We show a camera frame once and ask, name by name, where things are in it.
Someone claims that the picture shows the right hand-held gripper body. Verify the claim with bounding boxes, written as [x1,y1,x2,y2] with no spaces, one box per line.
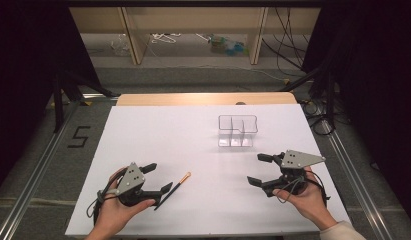
[261,149,327,198]

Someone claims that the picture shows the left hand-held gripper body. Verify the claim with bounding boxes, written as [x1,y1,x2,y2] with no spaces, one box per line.
[106,162,162,208]

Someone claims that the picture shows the dark blue pen orange tip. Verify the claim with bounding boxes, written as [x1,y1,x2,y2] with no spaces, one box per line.
[153,171,192,211]

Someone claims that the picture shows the clear plastic divided organizer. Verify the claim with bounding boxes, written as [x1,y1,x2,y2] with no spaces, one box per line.
[217,114,259,149]

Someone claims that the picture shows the person's left hand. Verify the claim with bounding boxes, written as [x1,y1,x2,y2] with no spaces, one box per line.
[92,167,157,239]

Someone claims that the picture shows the person's right hand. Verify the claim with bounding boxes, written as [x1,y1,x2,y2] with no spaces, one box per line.
[272,166,338,232]

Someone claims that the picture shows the white table board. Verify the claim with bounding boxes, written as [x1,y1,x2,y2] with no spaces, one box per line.
[64,103,351,237]

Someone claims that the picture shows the black tripod stand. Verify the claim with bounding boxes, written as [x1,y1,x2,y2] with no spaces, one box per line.
[277,64,339,129]
[52,69,118,134]

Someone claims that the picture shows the light wooden table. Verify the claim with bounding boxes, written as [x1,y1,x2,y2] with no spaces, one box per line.
[115,92,298,107]

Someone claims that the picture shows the black curtain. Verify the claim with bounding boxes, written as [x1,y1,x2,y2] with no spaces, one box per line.
[0,0,102,198]
[301,0,411,221]

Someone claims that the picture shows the colourful plastic bag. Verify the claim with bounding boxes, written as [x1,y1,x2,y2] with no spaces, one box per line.
[207,33,250,57]

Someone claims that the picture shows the clear plastic bag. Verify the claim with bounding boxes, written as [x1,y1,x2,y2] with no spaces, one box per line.
[109,34,131,57]

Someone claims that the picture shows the beige wooden shelf unit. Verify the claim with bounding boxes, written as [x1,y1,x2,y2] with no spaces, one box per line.
[69,7,322,67]

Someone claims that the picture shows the right hand-held gripper black cable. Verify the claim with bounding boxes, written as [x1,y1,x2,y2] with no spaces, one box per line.
[275,169,331,205]

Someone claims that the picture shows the hand-held gripper black cable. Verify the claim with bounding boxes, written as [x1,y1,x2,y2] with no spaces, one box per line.
[275,169,331,205]
[85,173,125,220]

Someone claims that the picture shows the left hand-held gripper black cable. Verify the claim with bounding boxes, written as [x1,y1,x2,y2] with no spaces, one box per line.
[85,173,125,220]

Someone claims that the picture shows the coiled black cables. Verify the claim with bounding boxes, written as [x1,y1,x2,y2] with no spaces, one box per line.
[300,98,338,137]

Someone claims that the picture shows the metal floor rail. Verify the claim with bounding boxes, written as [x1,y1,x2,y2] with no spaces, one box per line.
[321,119,395,240]
[0,93,119,240]

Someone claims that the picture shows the hanging black cables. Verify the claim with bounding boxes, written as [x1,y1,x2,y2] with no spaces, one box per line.
[261,7,311,78]

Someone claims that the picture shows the white cord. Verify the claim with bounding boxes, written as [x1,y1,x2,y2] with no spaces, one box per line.
[150,32,182,45]

